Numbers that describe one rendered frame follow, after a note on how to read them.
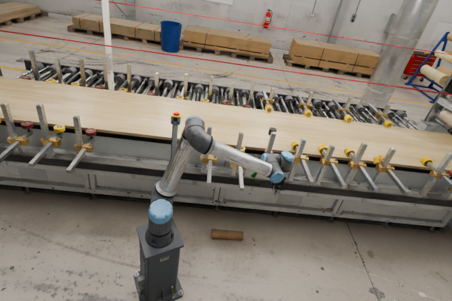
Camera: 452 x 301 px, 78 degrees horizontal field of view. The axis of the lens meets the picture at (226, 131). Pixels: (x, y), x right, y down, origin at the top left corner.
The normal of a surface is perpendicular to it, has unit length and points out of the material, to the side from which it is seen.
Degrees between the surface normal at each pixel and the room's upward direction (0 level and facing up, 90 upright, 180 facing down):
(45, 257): 0
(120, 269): 0
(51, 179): 90
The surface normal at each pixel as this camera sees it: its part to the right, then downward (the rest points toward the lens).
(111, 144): 0.01, 0.52
